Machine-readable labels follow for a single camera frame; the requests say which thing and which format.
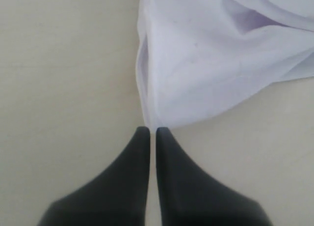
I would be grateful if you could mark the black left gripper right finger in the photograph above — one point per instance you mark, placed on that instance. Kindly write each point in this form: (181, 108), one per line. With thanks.
(188, 196)

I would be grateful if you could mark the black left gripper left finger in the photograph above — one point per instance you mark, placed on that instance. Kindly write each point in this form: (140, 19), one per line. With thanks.
(116, 197)

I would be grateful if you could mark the white t-shirt red lettering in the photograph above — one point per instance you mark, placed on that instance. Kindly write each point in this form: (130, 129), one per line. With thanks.
(199, 58)

